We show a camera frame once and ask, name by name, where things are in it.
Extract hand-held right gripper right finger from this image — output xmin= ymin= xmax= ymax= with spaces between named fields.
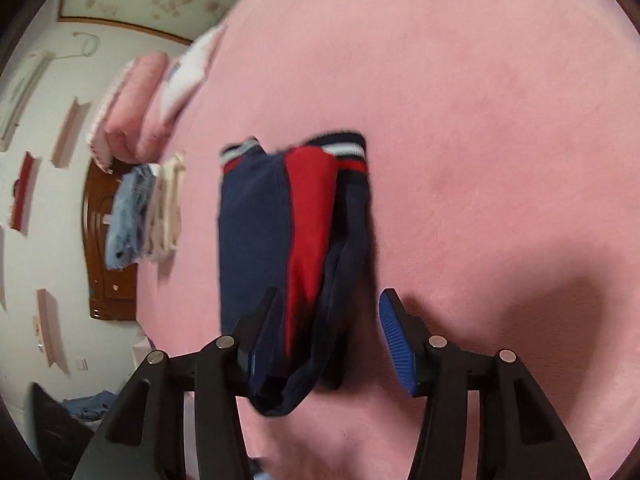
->
xmin=378 ymin=287 xmax=593 ymax=480

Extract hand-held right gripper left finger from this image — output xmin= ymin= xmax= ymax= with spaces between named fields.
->
xmin=70 ymin=287 xmax=286 ymax=480

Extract navy and red varsity jacket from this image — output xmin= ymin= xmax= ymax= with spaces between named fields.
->
xmin=217 ymin=131 xmax=373 ymax=417

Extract blue cloth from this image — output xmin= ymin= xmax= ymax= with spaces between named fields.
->
xmin=62 ymin=390 xmax=118 ymax=421

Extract wooden headboard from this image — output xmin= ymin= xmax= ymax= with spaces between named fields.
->
xmin=82 ymin=157 xmax=138 ymax=321

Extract folded blue jeans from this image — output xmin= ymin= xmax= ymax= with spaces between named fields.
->
xmin=103 ymin=162 xmax=158 ymax=271

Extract black object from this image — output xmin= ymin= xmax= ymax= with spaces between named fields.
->
xmin=32 ymin=382 xmax=101 ymax=480

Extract pink fleece bed blanket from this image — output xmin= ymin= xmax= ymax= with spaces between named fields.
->
xmin=135 ymin=0 xmax=640 ymax=480

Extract folded pink quilt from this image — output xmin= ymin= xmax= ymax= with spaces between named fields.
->
xmin=87 ymin=51 xmax=173 ymax=171

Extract white printed pillow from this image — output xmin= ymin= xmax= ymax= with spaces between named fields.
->
xmin=160 ymin=24 xmax=228 ymax=123

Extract pink wall strip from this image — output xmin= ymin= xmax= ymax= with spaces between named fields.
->
xmin=52 ymin=97 xmax=91 ymax=168
xmin=35 ymin=289 xmax=71 ymax=373

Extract red wall strip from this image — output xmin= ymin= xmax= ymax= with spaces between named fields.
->
xmin=10 ymin=152 xmax=41 ymax=233

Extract white wall strip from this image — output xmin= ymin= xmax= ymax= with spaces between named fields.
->
xmin=0 ymin=52 xmax=51 ymax=151

